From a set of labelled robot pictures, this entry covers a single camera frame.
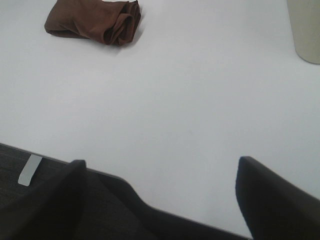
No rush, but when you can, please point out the brown towel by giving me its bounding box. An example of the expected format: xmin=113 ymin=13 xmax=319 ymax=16
xmin=44 ymin=0 xmax=141 ymax=46

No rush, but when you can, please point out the beige plastic bin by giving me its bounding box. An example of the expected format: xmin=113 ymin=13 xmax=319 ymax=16
xmin=287 ymin=0 xmax=320 ymax=64

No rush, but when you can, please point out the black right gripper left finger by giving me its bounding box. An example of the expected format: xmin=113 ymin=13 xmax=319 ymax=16
xmin=0 ymin=160 xmax=87 ymax=240

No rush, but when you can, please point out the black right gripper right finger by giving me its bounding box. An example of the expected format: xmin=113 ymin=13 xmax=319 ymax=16
xmin=235 ymin=156 xmax=320 ymax=240

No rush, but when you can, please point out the white tape strip on floor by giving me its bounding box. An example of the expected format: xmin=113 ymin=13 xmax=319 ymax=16
xmin=18 ymin=154 xmax=42 ymax=187

